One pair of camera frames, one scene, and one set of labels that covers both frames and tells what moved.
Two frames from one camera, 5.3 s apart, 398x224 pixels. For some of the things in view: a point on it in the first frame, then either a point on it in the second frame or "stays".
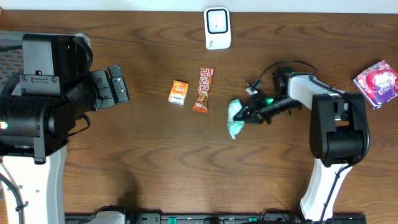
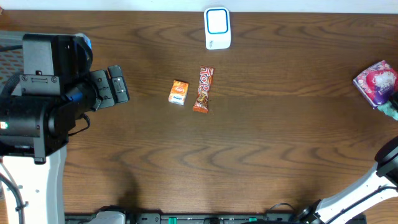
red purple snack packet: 379,83 stays
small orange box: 178,92 stays
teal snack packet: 234,126 → 388,109
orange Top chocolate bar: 201,103 stays
